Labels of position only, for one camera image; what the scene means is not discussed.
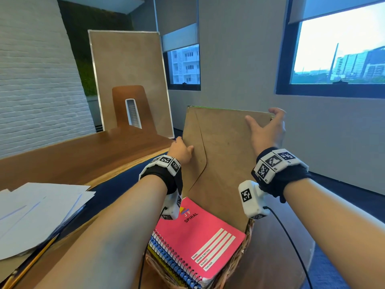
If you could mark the person's right hand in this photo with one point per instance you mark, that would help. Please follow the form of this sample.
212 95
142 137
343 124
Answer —
269 135

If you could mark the person's left hand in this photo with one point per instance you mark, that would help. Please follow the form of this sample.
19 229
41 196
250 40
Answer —
180 151

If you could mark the brown kraft paper sheet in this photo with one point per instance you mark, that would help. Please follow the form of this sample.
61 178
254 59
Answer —
225 165

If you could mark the green folder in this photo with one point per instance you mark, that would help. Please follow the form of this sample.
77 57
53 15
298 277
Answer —
216 107

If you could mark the pink spiral notebook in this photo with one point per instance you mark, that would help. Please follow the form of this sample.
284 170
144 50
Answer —
204 237

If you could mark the blue spiral notebook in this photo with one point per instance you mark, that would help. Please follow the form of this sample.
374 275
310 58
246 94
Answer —
168 261

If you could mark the white paper sheet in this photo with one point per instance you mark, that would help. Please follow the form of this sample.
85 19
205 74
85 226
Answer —
51 192
24 237
82 204

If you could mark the woven wicker basket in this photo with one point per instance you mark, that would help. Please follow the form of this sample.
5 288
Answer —
237 261

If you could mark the bunch of yellow pencils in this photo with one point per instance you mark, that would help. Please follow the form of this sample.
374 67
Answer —
30 261

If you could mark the person's left forearm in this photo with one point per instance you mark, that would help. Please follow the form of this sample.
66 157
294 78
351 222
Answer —
105 237

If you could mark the person's right forearm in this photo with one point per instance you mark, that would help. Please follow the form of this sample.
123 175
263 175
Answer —
337 231

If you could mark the black left wrist marker band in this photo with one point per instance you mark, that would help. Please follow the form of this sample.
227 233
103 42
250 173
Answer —
168 177

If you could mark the black wrist marker band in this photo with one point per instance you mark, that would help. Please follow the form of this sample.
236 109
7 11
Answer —
168 177
282 177

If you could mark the black right wrist marker band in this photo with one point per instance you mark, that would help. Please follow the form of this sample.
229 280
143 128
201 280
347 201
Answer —
282 177

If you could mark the brown wooden chair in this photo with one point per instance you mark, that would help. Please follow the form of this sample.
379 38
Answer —
144 111

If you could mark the window with building view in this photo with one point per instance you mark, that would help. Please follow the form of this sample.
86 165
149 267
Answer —
185 66

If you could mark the blue-framed window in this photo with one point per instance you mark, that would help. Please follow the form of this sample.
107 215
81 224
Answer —
331 51

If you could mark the brown metal-framed board panel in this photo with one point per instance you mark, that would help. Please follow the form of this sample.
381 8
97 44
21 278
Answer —
126 57

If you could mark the grey roller blind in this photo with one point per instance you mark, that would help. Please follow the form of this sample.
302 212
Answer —
180 37

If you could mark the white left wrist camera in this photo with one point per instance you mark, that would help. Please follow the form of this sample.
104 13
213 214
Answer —
173 207

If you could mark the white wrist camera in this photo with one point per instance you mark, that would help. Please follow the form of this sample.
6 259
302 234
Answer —
252 201
173 207

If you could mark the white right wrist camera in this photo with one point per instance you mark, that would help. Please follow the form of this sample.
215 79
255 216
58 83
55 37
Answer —
252 201

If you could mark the green foliage wall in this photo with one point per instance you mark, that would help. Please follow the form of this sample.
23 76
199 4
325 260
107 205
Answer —
87 78

